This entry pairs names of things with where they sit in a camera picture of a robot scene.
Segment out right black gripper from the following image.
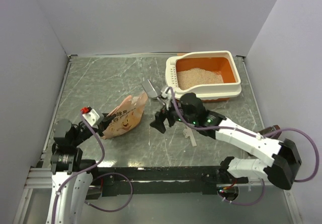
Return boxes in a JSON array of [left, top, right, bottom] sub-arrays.
[[149, 96, 196, 133]]

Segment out pink cat litter bag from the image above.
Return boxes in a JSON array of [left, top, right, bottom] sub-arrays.
[[101, 92, 148, 139]]

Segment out metal litter scoop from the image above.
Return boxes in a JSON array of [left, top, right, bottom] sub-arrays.
[[141, 79, 169, 106]]

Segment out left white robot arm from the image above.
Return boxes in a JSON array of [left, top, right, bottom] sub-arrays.
[[46, 119, 100, 223]]

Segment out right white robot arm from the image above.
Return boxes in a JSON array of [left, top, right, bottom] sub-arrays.
[[150, 88, 301, 190]]

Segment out cream orange litter box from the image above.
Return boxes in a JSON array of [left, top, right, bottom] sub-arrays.
[[165, 50, 242, 101]]

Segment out clear plastic bag clip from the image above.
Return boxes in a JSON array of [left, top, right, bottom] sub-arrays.
[[183, 127, 197, 147]]

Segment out brown dustpan brush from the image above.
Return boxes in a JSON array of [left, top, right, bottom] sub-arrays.
[[258, 125, 281, 139]]

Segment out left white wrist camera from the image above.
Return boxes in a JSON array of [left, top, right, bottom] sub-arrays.
[[81, 106, 104, 127]]

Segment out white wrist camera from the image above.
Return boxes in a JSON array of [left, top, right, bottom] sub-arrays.
[[160, 86, 173, 101], [81, 106, 104, 127]]

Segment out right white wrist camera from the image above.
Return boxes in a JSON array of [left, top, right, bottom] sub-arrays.
[[160, 86, 173, 101]]

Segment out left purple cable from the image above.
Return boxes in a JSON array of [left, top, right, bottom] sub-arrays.
[[54, 110, 134, 213]]

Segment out purple cable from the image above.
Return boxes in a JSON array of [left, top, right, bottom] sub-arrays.
[[167, 87, 320, 206], [54, 110, 134, 213]]

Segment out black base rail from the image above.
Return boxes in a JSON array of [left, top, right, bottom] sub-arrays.
[[91, 166, 249, 197]]

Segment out aluminium frame rail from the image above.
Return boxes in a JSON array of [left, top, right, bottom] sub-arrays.
[[24, 165, 291, 188]]

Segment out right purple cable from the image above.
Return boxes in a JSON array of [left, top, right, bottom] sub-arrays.
[[167, 87, 320, 206]]

